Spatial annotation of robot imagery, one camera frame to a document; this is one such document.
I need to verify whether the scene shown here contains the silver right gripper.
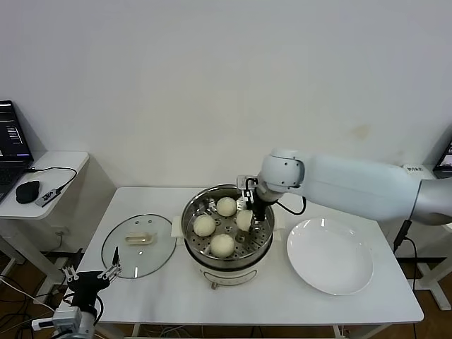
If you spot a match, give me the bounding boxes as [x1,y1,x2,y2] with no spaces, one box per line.
[236,174,266,222]

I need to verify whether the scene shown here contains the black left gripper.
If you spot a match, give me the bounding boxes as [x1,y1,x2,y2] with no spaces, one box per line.
[62,246,124,309]

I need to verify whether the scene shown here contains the white steamed baozi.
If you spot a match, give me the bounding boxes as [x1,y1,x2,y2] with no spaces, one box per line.
[193,215,218,238]
[210,233,236,258]
[215,197,238,218]
[235,209,254,232]

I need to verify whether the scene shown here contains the round glass pot lid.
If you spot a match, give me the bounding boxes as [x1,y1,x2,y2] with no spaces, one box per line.
[100,213,177,280]

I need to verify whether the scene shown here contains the stainless steel steamer basket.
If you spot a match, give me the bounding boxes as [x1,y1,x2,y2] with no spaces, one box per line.
[171,183,285,261]

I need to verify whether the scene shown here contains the cream electric cooking pot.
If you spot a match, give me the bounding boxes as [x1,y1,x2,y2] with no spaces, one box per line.
[176,225,280,292]

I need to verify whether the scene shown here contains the silver portable drive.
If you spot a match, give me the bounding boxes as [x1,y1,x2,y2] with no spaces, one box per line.
[35,187,61,208]

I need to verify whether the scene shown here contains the white round plate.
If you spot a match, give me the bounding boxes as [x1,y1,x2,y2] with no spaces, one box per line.
[285,218,374,296]

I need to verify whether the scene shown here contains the black computer mouse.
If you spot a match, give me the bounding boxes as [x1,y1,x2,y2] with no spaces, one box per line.
[15,179,41,205]

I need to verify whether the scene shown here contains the white side table with mouse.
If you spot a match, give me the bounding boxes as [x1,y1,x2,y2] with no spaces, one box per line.
[0,151,116,295]

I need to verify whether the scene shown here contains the black laptop with dark screen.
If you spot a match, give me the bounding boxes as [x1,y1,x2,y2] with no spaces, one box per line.
[0,100,35,204]

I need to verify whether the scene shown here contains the white side table with label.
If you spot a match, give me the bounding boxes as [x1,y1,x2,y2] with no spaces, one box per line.
[402,163,452,312]

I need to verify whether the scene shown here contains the dark laptop with video window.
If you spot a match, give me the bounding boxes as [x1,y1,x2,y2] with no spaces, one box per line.
[433,138,452,179]

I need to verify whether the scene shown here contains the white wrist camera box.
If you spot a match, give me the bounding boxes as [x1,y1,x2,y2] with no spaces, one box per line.
[31,307,83,331]

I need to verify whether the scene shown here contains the black drive cable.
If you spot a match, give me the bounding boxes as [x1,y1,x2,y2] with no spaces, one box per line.
[23,166,78,196]

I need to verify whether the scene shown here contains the black laptop power cable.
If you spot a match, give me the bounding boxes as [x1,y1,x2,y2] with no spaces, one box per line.
[392,215,420,292]

